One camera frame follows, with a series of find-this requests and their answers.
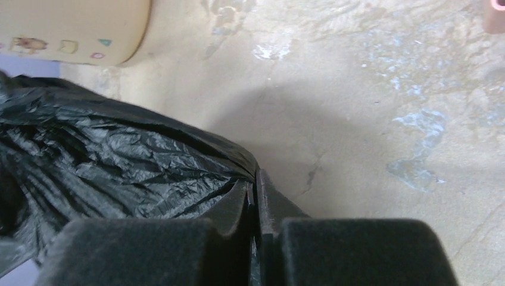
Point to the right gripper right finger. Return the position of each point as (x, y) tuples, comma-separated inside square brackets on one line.
[(296, 249)]

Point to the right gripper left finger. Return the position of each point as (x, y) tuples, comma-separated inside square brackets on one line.
[(212, 249)]

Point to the black plastic trash bag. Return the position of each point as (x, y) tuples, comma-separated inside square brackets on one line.
[(68, 153)]

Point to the beige round trash bin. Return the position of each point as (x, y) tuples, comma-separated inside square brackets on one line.
[(96, 32)]

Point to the orange plastic file organizer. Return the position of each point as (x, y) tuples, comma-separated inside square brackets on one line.
[(493, 22)]

